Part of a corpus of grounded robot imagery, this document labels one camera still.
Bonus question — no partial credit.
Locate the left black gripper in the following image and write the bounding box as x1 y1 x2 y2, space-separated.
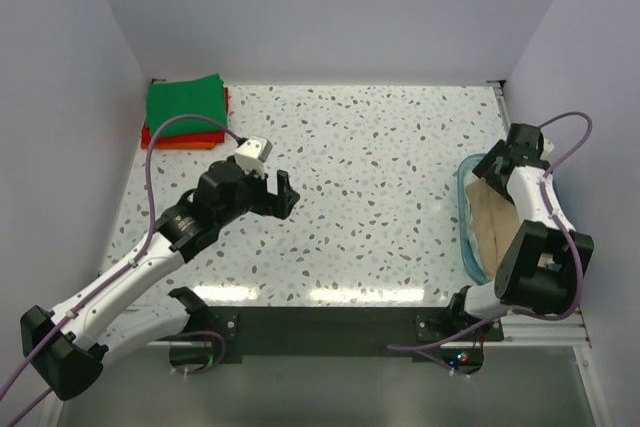
217 163 299 227

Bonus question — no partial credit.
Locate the beige t shirt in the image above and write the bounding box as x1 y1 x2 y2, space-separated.
465 179 521 280

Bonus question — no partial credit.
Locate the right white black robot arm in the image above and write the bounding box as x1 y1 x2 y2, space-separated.
445 123 594 340

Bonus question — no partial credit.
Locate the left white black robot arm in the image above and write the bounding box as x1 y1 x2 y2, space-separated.
20 158 300 400

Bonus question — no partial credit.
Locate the folded red t shirt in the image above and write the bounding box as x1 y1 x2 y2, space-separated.
140 87 229 149

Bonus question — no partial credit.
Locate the folded orange t shirt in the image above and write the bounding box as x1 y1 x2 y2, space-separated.
153 141 217 150

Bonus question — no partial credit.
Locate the folded green t shirt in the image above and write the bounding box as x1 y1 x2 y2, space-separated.
146 74 227 135

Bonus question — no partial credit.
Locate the clear blue plastic bin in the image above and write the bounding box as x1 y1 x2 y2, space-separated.
457 154 492 285

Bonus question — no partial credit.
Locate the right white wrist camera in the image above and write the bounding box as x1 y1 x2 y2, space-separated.
541 137 554 160

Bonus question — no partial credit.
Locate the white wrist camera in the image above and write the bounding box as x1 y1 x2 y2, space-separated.
541 137 554 160
233 136 273 178

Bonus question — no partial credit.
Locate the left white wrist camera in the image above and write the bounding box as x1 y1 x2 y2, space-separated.
233 136 273 178

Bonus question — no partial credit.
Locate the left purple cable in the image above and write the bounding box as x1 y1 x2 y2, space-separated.
0 114 246 426

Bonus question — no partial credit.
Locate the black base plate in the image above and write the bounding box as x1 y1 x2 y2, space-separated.
168 304 505 373

